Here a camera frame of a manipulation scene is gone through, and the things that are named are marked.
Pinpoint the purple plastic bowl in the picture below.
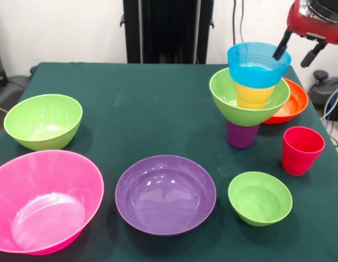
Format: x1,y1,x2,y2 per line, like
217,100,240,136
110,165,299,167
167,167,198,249
114,154,217,237

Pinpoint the dark green tablecloth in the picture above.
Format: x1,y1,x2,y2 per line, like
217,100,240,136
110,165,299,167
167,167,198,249
0,62,338,262

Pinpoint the tangle of cables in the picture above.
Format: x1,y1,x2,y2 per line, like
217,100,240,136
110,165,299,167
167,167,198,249
321,83,338,150

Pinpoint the small green plastic bowl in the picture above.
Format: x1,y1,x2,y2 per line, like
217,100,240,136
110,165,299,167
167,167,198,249
227,171,293,227

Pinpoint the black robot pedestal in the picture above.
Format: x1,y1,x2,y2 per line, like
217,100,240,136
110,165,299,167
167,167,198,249
120,0,215,65

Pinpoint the thin black hanging cable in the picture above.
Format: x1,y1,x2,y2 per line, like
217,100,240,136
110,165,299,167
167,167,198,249
239,0,248,44

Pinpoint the red plastic cup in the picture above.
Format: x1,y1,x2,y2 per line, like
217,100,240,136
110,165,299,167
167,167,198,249
282,126,326,176

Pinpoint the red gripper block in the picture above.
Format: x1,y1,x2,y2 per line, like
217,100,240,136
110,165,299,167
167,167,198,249
272,0,338,69

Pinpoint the black hanging cable with plug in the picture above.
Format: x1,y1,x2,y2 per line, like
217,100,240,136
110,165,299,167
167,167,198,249
231,0,238,46

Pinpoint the yellow plastic cup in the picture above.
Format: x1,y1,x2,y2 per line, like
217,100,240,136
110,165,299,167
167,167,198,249
235,82,276,110

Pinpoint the black chair base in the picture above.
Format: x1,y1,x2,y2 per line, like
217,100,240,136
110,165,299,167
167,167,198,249
307,70,338,121
0,75,31,115

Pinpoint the large pink plastic bowl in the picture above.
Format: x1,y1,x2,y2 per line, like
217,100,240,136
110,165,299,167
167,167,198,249
0,149,105,256

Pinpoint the purple plastic cup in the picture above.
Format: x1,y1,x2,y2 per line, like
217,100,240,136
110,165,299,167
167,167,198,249
226,121,261,150

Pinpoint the blue plastic bowl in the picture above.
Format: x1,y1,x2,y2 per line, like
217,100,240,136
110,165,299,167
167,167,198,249
227,41,292,89

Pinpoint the orange-red plastic bowl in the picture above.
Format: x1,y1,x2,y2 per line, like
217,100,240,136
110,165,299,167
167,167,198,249
261,77,309,126

